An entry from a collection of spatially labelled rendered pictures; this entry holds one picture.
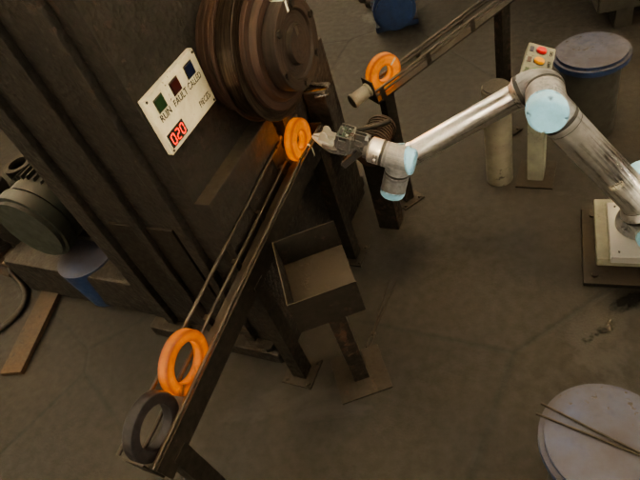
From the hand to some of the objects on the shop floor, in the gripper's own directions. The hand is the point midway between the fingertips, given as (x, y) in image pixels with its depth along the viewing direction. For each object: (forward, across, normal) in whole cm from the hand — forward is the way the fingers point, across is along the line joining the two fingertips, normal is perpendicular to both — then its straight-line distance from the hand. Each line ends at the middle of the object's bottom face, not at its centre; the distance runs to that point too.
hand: (315, 137), depth 198 cm
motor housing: (-30, -33, +69) cm, 82 cm away
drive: (+97, -2, +110) cm, 147 cm away
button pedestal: (-87, -68, +50) cm, 121 cm away
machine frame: (+24, 0, +86) cm, 90 cm away
